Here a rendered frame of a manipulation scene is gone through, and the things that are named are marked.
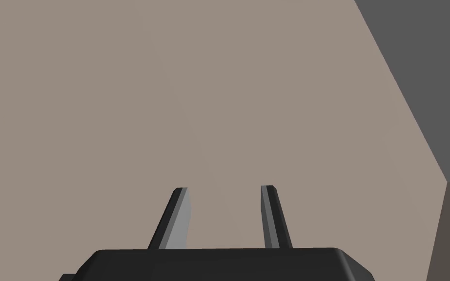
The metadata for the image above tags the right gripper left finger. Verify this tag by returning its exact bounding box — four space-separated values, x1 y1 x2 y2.
147 187 192 250

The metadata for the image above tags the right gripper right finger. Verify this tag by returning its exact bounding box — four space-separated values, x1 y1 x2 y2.
260 185 294 249

